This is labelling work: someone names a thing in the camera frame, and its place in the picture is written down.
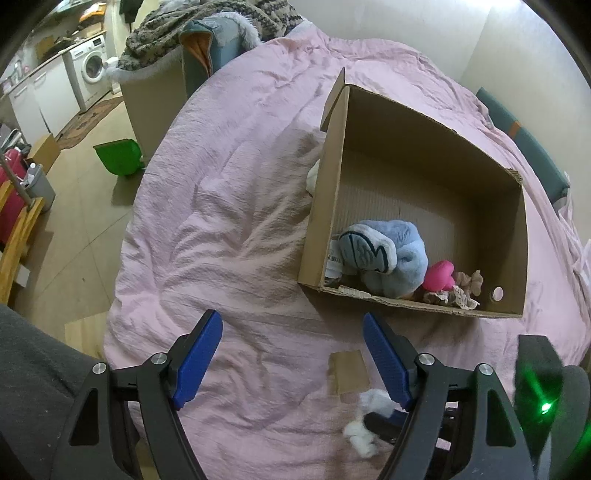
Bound patterned floor rug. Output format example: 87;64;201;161
55;97;125;151

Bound brown knitted blanket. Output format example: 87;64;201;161
126;0;303;70

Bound pink plush heart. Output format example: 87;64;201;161
424;261;455;292

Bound teal padded headboard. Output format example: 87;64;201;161
475;88;571;208

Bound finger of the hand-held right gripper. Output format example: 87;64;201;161
365;412;409;446

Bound pink bed cover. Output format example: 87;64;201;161
104;23;591;480

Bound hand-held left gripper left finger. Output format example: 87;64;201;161
51;309;223;480

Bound small white cloth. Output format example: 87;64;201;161
307;159;323;195

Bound teal cushion cover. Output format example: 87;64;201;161
180;18;245;95

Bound brown cardboard box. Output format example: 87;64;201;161
298;68;528;320

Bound pink suitcase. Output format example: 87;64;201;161
0;148;28;245

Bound light blue plush toy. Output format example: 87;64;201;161
333;219;428;296

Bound person's grey trouser leg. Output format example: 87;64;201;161
0;305;139;480

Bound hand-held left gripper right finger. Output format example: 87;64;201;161
362;313;532;480

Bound white sock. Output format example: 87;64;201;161
344;389;398;457

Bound grey bin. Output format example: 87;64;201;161
23;164;57;213

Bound flat cardboard piece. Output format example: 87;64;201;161
328;351;371;396

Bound small cardboard floor box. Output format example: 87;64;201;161
28;134;62;171

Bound green dustpan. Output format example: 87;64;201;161
93;138;145;178

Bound yellow wooden chair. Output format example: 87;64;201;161
0;180;44;303

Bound clear plastic packet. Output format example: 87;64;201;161
324;240;345;280

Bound floral lace scrunchie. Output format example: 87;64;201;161
422;285;481;310

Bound white kitchen cabinets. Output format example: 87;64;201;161
9;60;79;144

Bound white crumpled sheet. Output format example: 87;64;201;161
554;185;591;282

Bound white washing machine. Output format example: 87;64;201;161
65;37;114;114

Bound beige laundry basket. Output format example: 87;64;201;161
117;48;190;164

